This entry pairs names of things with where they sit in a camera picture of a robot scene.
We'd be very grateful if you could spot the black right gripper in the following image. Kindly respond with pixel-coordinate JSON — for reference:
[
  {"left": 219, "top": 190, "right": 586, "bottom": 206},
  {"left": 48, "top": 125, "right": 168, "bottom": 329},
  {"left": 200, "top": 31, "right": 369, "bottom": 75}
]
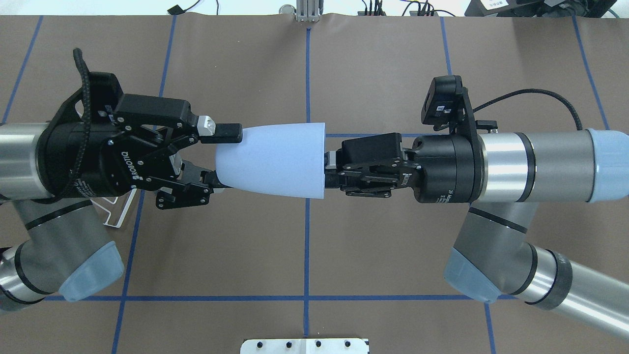
[{"left": 324, "top": 133, "right": 484, "bottom": 204}]

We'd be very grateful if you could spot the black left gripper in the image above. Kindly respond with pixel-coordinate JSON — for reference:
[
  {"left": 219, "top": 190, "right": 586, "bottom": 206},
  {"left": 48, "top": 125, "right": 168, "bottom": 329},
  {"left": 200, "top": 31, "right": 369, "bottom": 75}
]
[{"left": 37, "top": 72, "right": 243, "bottom": 210}]

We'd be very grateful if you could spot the light blue plastic cup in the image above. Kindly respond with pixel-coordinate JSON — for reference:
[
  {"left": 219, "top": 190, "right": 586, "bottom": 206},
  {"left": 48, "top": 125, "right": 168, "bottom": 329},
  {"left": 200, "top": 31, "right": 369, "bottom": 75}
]
[{"left": 215, "top": 122, "right": 325, "bottom": 199}]

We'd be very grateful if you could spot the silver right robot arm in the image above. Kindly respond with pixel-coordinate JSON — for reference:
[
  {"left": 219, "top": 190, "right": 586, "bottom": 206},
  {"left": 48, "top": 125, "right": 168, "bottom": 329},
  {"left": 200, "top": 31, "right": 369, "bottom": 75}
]
[{"left": 319, "top": 128, "right": 628, "bottom": 340}]

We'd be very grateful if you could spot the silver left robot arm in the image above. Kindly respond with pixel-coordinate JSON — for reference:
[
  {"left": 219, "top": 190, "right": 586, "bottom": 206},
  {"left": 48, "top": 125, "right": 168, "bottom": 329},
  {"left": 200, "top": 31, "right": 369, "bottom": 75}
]
[{"left": 1, "top": 72, "right": 243, "bottom": 314}]

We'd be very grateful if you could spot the small black adapter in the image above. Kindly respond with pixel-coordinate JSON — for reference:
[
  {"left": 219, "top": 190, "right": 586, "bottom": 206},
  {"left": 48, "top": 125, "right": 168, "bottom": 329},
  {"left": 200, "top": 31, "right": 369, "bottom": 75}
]
[{"left": 167, "top": 5, "right": 186, "bottom": 16}]

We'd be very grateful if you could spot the black box with label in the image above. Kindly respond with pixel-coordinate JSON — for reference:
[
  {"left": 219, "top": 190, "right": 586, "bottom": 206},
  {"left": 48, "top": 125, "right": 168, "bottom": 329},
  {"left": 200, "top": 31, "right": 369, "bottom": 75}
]
[{"left": 464, "top": 0, "right": 544, "bottom": 18}]

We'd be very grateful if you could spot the white wire cup holder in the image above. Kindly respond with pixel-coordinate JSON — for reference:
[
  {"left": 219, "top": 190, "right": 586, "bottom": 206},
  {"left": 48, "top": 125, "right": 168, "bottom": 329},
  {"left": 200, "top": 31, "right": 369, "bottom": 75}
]
[{"left": 91, "top": 189, "right": 138, "bottom": 229}]

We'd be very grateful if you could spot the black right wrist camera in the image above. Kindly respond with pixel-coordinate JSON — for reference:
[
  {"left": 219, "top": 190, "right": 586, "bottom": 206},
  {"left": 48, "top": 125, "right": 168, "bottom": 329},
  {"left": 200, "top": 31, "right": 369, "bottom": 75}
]
[{"left": 421, "top": 75, "right": 463, "bottom": 131}]

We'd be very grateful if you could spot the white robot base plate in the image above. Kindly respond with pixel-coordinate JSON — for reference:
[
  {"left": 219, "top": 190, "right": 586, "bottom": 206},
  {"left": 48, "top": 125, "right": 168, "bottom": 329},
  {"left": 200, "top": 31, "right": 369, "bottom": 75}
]
[{"left": 240, "top": 338, "right": 371, "bottom": 354}]

